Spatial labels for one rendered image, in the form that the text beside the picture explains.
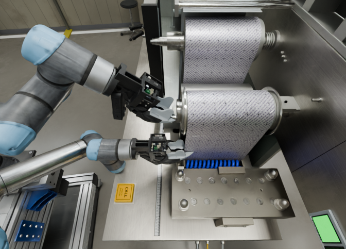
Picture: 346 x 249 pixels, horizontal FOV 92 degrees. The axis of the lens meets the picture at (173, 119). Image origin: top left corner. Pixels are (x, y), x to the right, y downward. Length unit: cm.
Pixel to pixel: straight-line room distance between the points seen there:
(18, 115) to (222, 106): 44
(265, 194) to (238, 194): 9
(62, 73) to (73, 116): 202
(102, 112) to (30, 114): 190
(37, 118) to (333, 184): 65
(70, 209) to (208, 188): 123
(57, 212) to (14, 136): 132
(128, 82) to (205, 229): 60
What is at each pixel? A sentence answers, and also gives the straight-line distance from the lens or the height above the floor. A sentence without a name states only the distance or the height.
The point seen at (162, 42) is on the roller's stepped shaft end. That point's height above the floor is 134.
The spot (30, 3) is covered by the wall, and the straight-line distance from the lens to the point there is 439.
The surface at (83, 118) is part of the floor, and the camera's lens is 233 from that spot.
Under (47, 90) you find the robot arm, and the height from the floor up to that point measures 140.
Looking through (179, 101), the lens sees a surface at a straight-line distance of 49.
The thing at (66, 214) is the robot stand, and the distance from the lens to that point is 166.
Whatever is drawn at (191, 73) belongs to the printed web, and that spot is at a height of 125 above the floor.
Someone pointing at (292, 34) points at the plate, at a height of 140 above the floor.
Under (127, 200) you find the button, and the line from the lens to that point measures 76.
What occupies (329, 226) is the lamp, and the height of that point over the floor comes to 120.
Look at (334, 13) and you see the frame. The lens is 69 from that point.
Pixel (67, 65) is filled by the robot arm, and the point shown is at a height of 145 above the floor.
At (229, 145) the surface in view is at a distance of 60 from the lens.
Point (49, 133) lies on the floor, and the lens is 240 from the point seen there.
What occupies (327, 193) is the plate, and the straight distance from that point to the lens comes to 56.
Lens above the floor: 165
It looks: 54 degrees down
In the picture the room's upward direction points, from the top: straight up
